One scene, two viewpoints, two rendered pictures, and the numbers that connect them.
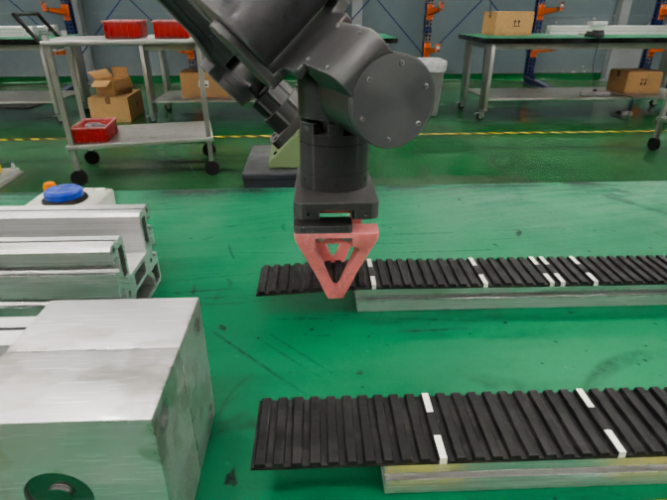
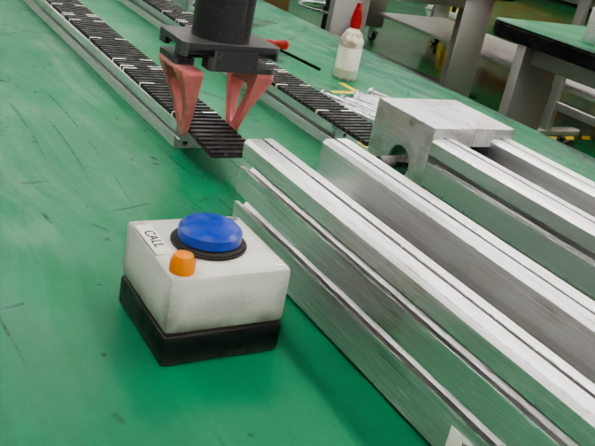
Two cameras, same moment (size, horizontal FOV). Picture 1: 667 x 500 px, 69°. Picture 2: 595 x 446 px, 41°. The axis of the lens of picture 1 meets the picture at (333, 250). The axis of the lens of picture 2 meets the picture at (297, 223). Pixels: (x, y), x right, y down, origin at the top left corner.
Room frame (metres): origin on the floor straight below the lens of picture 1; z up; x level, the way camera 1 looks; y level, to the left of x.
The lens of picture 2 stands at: (0.71, 0.71, 1.06)
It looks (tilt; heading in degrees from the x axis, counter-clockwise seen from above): 23 degrees down; 238
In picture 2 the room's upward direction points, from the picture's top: 11 degrees clockwise
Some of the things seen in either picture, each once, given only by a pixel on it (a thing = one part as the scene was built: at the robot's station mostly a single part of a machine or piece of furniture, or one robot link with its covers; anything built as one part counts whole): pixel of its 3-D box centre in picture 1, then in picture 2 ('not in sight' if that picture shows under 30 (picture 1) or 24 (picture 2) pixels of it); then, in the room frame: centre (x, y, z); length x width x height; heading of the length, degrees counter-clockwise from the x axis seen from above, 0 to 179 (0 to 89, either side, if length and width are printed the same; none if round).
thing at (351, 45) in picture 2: not in sight; (351, 41); (0.03, -0.34, 0.84); 0.04 x 0.04 x 0.12
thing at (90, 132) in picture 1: (131, 96); not in sight; (3.36, 1.35, 0.50); 1.03 x 0.55 x 1.01; 105
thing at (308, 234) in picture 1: (334, 243); (224, 89); (0.38, 0.00, 0.85); 0.07 x 0.07 x 0.09; 2
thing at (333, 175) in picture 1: (333, 160); (223, 17); (0.39, 0.00, 0.92); 0.10 x 0.07 x 0.07; 2
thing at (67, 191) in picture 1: (65, 195); (209, 237); (0.52, 0.30, 0.84); 0.04 x 0.04 x 0.02
